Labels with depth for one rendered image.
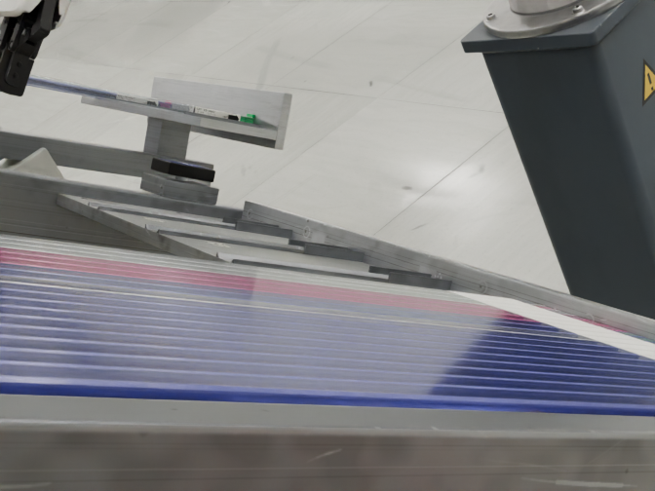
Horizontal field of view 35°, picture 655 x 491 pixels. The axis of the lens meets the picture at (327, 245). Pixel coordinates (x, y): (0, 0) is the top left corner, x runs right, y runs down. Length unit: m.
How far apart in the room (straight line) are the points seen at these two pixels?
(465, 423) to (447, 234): 2.01
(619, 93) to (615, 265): 0.25
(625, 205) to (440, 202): 1.18
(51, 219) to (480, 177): 1.65
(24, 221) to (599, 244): 0.74
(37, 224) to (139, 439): 0.72
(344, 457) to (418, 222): 2.14
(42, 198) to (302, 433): 0.70
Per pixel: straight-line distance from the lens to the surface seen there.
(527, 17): 1.25
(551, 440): 0.33
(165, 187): 0.99
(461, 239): 2.28
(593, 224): 1.35
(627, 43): 1.25
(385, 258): 0.85
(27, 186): 0.94
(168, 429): 0.24
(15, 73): 1.11
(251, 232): 0.94
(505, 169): 2.47
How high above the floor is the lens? 1.14
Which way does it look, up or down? 27 degrees down
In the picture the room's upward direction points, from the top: 26 degrees counter-clockwise
